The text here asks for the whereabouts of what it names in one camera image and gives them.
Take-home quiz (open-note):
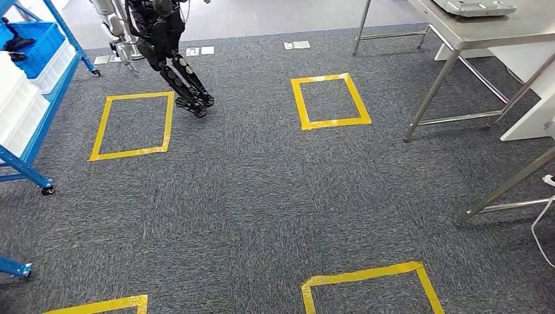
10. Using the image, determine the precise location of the white plastic storage bin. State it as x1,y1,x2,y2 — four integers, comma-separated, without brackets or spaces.
0,51,40,144
0,93,50,158
30,39,77,95

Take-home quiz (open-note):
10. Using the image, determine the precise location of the yellow floor tape square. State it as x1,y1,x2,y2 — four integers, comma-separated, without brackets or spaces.
291,73,373,131
42,294,149,314
301,260,446,314
88,91,175,162

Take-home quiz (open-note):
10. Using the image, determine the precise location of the black plastic part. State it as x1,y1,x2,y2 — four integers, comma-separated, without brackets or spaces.
2,17,35,61

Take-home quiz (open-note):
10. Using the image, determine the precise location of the blue metal shelf rack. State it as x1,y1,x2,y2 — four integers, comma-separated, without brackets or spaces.
0,255,32,278
0,0,101,196

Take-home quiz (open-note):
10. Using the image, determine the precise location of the blue plastic storage bin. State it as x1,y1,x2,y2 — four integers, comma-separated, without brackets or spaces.
0,22,66,80

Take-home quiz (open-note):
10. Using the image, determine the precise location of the white floor cable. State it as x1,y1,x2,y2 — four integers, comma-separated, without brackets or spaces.
531,195,555,270

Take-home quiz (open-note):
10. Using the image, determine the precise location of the grey metal plate part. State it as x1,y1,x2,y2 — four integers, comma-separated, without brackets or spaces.
431,0,518,18

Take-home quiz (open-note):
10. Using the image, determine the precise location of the steel frame table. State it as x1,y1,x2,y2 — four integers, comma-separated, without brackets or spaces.
351,0,555,143

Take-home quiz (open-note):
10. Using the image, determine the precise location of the white cabinet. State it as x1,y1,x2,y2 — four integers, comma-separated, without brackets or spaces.
435,43,555,142

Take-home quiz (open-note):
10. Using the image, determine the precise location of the black and silver humanoid robot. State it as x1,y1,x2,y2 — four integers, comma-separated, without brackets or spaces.
88,0,215,118

